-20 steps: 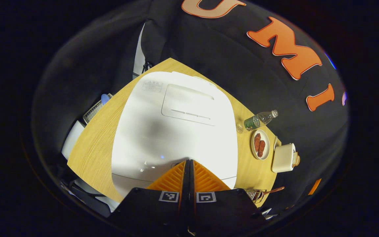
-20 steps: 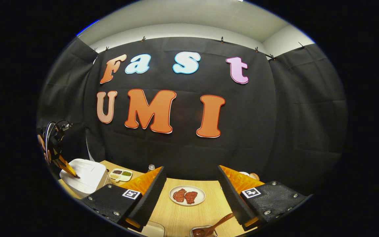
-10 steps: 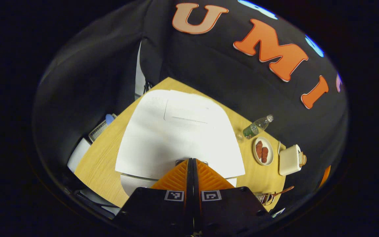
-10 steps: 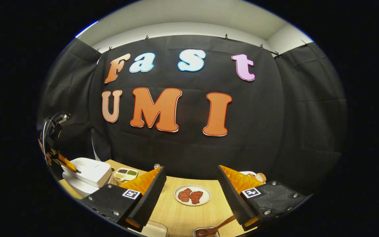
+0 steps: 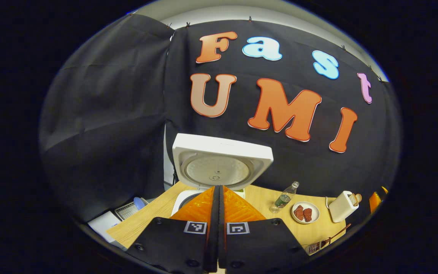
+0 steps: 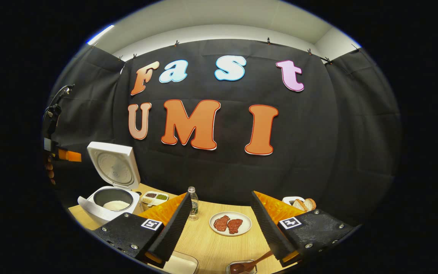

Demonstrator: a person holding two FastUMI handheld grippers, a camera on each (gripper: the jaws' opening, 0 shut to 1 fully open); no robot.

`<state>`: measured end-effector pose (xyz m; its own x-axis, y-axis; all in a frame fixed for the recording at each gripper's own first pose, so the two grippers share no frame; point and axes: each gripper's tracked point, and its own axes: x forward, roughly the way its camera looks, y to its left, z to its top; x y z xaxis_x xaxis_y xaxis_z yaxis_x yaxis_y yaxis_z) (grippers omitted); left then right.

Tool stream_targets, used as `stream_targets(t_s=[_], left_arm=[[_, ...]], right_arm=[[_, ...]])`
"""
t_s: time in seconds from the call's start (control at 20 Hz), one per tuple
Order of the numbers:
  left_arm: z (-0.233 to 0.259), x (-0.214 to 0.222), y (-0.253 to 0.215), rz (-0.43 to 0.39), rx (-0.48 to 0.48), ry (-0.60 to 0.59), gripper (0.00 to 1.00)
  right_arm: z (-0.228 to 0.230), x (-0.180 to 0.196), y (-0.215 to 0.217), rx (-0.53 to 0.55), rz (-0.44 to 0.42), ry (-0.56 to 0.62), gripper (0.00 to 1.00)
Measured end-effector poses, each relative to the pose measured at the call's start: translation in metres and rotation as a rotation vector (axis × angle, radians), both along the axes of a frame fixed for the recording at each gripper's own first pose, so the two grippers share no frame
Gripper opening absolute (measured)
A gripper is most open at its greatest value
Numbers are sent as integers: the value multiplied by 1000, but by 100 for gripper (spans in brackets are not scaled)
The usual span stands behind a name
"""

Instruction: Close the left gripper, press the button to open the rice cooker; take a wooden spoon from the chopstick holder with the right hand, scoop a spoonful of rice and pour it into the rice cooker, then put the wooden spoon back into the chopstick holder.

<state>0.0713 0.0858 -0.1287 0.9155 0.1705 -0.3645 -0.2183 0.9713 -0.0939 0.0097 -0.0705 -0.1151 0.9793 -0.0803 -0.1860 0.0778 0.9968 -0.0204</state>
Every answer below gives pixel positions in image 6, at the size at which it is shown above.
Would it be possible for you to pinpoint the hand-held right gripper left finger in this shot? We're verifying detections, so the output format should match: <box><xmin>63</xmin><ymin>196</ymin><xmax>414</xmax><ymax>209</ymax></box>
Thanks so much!
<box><xmin>93</xmin><ymin>192</ymin><xmax>192</xmax><ymax>269</ymax></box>

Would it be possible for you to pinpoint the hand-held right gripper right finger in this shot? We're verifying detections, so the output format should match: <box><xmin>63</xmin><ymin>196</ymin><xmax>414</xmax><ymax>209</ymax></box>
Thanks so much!
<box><xmin>251</xmin><ymin>191</ymin><xmax>359</xmax><ymax>268</ymax></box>

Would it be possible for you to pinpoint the brown wooden spoon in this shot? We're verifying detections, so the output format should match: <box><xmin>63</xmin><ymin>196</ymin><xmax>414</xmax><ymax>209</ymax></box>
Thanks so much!
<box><xmin>229</xmin><ymin>250</ymin><xmax>275</xmax><ymax>274</ymax></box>

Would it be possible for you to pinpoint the white rice cooker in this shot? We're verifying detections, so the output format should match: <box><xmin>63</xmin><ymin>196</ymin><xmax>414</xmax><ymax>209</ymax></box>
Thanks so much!
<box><xmin>78</xmin><ymin>142</ymin><xmax>142</xmax><ymax>225</ymax></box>

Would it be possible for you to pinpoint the wire chopstick holder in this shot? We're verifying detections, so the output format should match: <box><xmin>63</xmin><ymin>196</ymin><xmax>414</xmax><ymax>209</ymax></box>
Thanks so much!
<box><xmin>226</xmin><ymin>260</ymin><xmax>258</xmax><ymax>274</ymax></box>

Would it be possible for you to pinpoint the white round plate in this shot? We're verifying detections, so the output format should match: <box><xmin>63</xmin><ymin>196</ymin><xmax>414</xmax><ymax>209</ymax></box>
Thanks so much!
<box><xmin>209</xmin><ymin>211</ymin><xmax>252</xmax><ymax>237</ymax></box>

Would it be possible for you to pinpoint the clear plastic water bottle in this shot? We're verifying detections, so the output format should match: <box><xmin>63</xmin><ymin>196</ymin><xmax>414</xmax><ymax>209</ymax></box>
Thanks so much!
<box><xmin>187</xmin><ymin>186</ymin><xmax>200</xmax><ymax>221</ymax></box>

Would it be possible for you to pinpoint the white toaster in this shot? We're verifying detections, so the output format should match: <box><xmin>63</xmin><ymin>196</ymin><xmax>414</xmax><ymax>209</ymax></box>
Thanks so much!
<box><xmin>282</xmin><ymin>196</ymin><xmax>306</xmax><ymax>208</ymax></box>

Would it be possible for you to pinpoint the red meat piece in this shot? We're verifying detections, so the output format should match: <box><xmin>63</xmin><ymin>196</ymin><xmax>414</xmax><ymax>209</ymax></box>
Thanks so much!
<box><xmin>227</xmin><ymin>218</ymin><xmax>244</xmax><ymax>234</ymax></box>
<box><xmin>214</xmin><ymin>215</ymin><xmax>230</xmax><ymax>232</ymax></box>

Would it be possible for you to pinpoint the white divided bean dish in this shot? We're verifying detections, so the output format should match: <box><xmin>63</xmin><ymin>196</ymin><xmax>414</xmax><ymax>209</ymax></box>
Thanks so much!
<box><xmin>142</xmin><ymin>191</ymin><xmax>169</xmax><ymax>206</ymax></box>

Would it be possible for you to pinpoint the ceiling light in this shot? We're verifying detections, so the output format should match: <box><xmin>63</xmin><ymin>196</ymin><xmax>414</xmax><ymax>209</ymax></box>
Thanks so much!
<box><xmin>87</xmin><ymin>25</ymin><xmax>115</xmax><ymax>45</ymax></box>

